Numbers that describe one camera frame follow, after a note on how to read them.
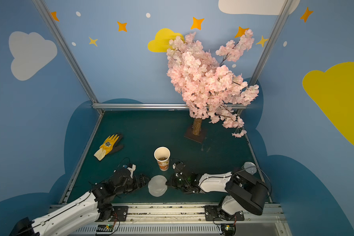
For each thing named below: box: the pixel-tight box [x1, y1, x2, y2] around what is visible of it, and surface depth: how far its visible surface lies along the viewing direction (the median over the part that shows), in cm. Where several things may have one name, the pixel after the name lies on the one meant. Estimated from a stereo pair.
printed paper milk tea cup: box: [153, 146, 171, 172], surface depth 82 cm
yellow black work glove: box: [93, 133, 124, 162], surface depth 100 cm
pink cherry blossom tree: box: [166, 29, 259, 138], surface depth 71 cm
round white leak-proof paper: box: [147, 175, 168, 198], surface depth 85 cm
